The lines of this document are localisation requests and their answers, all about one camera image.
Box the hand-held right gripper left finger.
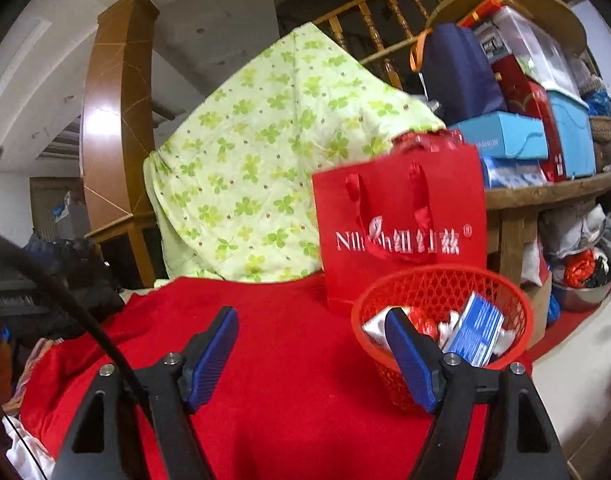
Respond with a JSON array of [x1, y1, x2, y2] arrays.
[[50, 306, 240, 480]]

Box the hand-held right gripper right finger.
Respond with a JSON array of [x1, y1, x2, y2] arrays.
[[384, 307, 571, 480]]

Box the red mesh plastic basket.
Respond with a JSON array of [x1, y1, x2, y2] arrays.
[[350, 266, 535, 413]]

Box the white and red carton box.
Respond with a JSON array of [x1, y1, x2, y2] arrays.
[[361, 307, 393, 348]]

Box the blue carton box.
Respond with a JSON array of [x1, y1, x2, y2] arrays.
[[443, 292, 506, 367]]

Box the striped pink cloth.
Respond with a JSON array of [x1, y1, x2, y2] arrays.
[[15, 337, 61, 401]]

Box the black jacket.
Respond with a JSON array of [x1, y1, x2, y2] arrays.
[[22, 237, 126, 341]]

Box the red blanket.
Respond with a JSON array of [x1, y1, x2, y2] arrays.
[[18, 275, 536, 480]]

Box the brown wooden cabinet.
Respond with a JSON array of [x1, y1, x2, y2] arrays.
[[30, 177, 93, 241]]

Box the white cloth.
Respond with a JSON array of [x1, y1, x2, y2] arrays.
[[2, 412, 56, 480]]

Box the red paper gift bag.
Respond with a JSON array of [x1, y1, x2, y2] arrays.
[[311, 142, 487, 313]]

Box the steel basin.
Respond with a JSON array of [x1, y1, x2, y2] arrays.
[[550, 275, 611, 311]]

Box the orange plastic bag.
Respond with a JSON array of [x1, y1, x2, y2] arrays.
[[563, 250, 599, 286]]

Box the green clover print quilt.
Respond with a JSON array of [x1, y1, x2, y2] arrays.
[[144, 25, 446, 283]]

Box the grey cloth bundle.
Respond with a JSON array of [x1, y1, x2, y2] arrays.
[[538, 205, 611, 261]]

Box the blue patterned packet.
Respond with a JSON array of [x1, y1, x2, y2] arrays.
[[480, 156, 549, 190]]

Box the dark red plastic bag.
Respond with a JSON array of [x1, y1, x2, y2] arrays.
[[393, 129, 466, 153]]

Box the brown wooden pillar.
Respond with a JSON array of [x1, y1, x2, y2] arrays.
[[80, 0, 161, 288]]

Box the wooden table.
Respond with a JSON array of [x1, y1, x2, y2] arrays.
[[483, 169, 611, 286]]

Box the light blue cardboard box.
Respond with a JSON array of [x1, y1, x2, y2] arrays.
[[448, 111, 550, 161]]

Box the red gift box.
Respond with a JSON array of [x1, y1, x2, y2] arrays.
[[495, 55, 566, 181]]

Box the wooden stair railing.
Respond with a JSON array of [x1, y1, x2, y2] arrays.
[[313, 0, 466, 91]]

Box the clear plastic box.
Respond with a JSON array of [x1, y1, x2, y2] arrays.
[[473, 6, 581, 96]]

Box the navy bag with orange handles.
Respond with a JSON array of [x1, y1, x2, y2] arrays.
[[409, 22, 509, 113]]

